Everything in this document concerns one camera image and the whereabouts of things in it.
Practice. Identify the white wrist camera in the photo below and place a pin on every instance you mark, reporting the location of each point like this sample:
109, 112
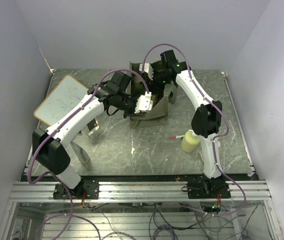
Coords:
144, 103
146, 71

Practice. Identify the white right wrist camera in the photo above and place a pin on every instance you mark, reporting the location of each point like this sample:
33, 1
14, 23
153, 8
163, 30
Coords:
146, 71

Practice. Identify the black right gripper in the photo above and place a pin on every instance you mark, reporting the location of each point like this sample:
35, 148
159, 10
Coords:
154, 80

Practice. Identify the aluminium rail frame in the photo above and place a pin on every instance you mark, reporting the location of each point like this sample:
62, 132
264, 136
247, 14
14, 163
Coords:
138, 192

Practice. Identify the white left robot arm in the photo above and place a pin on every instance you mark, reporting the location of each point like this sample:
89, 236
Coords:
49, 146

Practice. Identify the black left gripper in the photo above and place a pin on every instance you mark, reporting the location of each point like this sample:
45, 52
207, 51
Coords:
126, 114

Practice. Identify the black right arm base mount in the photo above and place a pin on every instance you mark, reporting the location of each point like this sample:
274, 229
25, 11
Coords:
207, 189

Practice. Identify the green lotion bottle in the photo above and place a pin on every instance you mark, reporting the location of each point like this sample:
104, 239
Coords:
137, 79

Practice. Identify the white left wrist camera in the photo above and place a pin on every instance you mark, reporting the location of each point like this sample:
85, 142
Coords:
144, 103

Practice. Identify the clear square bottle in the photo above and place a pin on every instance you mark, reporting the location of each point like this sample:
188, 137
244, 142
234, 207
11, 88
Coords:
92, 127

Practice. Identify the grey metallic tube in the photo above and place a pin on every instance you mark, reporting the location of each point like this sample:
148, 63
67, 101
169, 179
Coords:
80, 153

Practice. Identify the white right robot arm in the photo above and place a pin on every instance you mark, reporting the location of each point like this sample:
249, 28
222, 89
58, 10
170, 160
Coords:
206, 121

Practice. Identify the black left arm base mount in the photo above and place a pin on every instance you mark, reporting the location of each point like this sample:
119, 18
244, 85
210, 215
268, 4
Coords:
86, 189

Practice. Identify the red and white marker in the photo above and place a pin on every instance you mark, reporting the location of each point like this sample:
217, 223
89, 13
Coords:
176, 137

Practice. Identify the yellow-framed small whiteboard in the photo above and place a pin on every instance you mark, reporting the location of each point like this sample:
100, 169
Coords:
61, 100

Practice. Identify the yellow-green pump bottle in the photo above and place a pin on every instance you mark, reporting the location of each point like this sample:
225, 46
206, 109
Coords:
190, 141

